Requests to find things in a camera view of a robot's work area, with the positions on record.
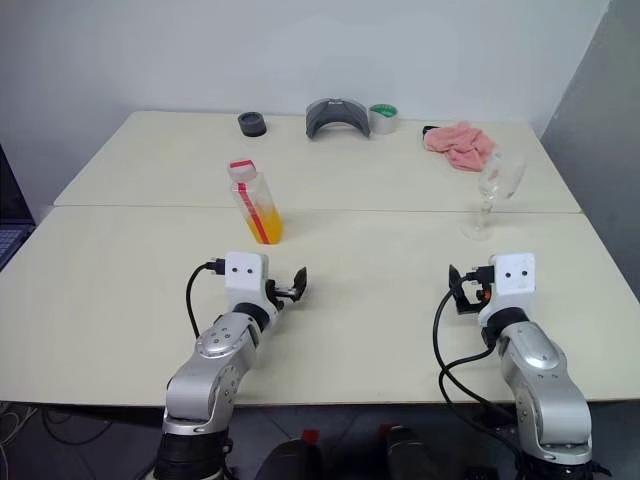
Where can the clear wine glass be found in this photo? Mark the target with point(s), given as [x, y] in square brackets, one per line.
[484, 212]

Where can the pink crumpled cloth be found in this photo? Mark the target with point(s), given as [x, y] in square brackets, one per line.
[465, 145]

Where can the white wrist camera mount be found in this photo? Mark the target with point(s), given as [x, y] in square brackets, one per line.
[515, 280]
[245, 280]

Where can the dark laptop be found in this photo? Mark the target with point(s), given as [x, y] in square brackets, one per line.
[12, 225]

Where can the tape roll green core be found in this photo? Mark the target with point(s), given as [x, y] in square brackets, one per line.
[382, 125]

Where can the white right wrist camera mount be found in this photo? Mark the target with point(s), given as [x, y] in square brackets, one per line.
[515, 280]

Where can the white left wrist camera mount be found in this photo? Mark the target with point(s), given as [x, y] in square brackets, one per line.
[245, 280]

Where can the white bottle cap red tape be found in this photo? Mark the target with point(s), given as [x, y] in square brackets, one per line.
[242, 171]

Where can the plastic bottle of orange juice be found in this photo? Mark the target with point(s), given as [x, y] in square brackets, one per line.
[265, 225]

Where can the small black object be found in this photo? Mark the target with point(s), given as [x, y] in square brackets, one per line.
[428, 130]

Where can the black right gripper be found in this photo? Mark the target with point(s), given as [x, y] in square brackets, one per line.
[475, 295]

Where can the black round container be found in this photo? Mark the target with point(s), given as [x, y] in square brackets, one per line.
[251, 127]

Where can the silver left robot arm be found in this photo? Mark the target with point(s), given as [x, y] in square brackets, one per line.
[210, 380]

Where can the grey curved headband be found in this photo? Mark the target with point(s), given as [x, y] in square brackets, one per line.
[335, 115]

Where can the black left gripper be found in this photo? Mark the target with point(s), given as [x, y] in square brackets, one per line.
[277, 292]

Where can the dark rounded shape red tab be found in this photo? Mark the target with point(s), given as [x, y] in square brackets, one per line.
[290, 460]
[410, 455]

